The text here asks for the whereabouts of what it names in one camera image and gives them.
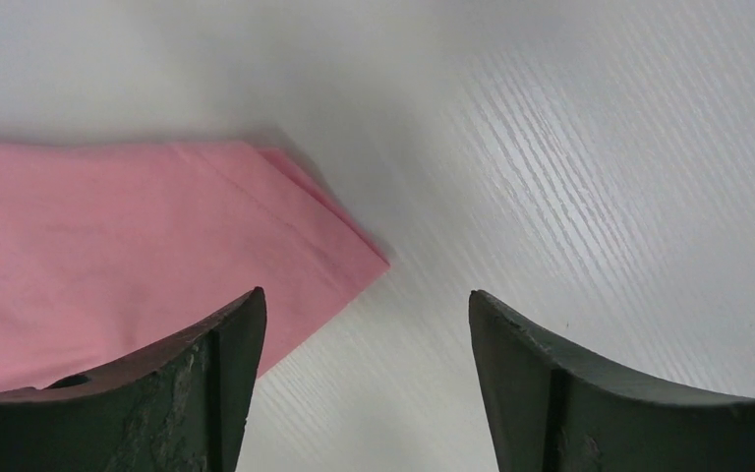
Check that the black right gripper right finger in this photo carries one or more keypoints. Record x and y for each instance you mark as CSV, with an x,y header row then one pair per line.
x,y
553,405

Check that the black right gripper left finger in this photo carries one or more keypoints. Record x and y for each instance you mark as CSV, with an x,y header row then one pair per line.
x,y
178,404

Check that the pink t-shirt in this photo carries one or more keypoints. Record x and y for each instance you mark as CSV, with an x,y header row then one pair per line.
x,y
104,250

